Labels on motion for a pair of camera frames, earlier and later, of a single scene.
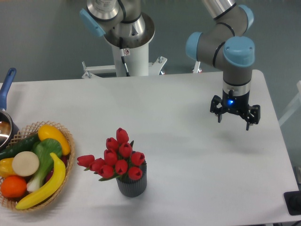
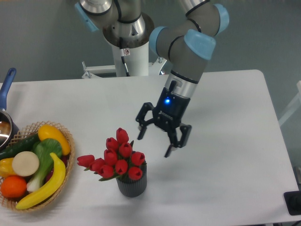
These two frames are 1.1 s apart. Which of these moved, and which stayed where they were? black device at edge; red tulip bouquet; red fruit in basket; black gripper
Moved: black gripper
Stayed: red tulip bouquet; black device at edge; red fruit in basket
